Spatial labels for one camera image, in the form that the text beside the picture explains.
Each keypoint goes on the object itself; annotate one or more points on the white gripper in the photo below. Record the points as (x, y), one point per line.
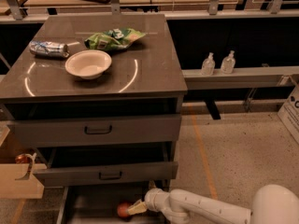
(154, 200)

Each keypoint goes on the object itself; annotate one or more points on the red apple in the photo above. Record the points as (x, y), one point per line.
(122, 209)

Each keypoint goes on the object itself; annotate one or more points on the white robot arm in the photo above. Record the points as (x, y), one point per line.
(272, 204)

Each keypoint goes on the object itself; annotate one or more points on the grey middle drawer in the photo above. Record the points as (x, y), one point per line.
(111, 174)

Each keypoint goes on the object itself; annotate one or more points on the grey drawer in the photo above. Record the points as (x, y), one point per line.
(96, 131)
(111, 174)
(98, 204)

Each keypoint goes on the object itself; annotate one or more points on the grey bottom drawer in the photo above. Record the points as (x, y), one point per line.
(98, 204)

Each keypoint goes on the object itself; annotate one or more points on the grey drawer cabinet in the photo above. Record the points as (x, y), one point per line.
(143, 80)

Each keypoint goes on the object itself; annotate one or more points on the grey top drawer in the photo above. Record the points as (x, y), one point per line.
(96, 131)

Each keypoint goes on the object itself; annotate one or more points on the red can in box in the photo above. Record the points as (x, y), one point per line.
(22, 158)

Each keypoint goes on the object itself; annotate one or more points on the white paper bowl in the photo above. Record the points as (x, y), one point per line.
(88, 64)

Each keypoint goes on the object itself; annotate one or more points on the left clear sanitizer bottle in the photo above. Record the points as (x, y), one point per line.
(208, 65)

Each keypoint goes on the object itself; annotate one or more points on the clear sanitizer bottle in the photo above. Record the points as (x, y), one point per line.
(208, 65)
(228, 63)

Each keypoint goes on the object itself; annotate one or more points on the right clear sanitizer bottle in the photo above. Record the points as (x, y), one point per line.
(228, 63)

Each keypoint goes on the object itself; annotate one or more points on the green chip bag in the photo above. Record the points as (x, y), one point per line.
(115, 39)

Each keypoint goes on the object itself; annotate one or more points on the white cardboard sign box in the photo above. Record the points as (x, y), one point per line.
(289, 113)

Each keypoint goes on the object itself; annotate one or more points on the crushed silver blue can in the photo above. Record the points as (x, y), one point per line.
(49, 49)

